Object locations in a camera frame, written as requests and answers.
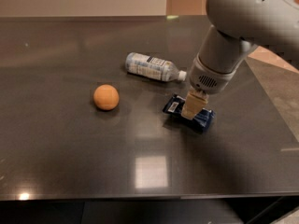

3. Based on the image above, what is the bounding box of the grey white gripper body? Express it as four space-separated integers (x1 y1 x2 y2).
189 57 235 94

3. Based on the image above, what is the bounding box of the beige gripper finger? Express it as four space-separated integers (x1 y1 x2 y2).
181 88 208 120

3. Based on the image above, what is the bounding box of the blue rxbar blueberry wrapper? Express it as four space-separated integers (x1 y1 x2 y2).
163 94 216 133

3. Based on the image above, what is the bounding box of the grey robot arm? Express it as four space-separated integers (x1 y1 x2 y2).
182 0 299 119

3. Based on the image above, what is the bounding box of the clear plastic water bottle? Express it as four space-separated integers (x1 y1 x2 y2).
125 52 187 82

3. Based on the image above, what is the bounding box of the orange ball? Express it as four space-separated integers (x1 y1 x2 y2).
93 84 120 111

